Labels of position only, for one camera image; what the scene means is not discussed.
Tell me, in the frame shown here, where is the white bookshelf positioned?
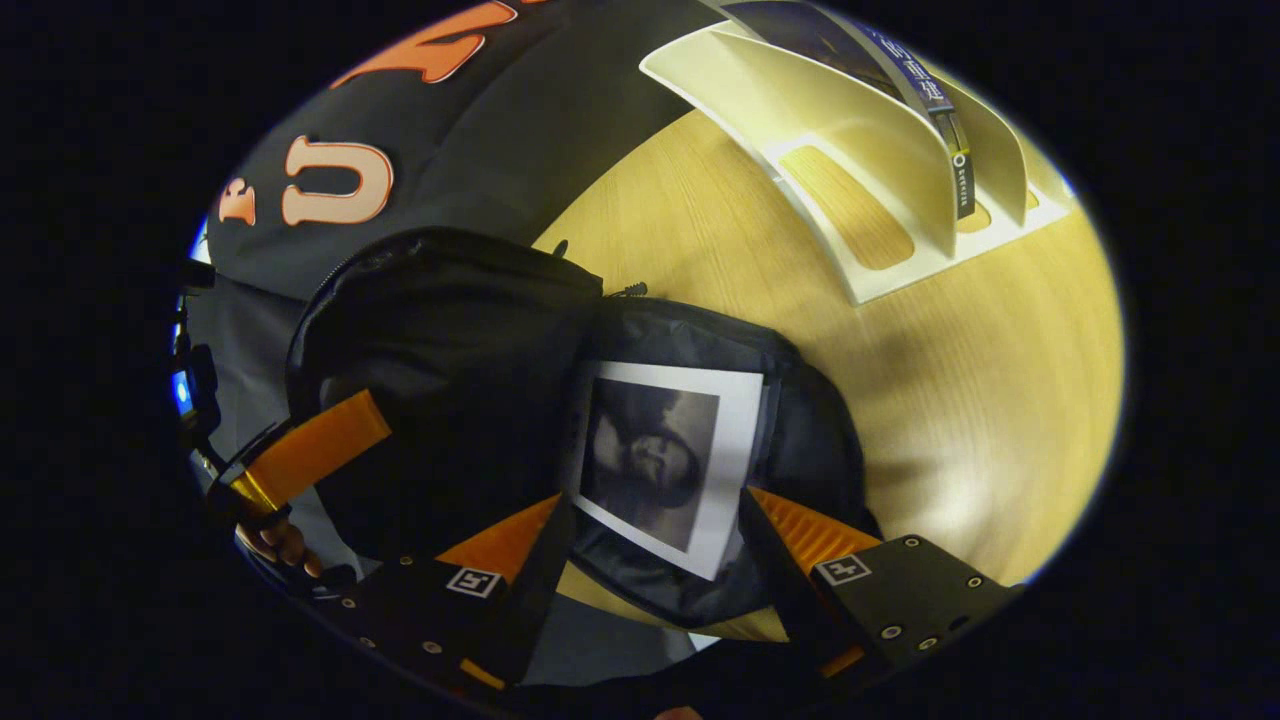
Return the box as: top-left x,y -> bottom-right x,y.
638,20 -> 1079,307

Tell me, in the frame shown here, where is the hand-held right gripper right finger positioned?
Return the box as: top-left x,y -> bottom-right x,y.
744,486 -> 1024,682

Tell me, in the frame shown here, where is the black schoolbag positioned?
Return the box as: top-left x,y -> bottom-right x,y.
284,225 -> 883,633

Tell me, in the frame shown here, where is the blue cover book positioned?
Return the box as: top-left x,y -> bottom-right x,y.
718,0 -> 978,221

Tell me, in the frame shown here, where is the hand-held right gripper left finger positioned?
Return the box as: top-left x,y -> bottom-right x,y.
325,492 -> 578,693

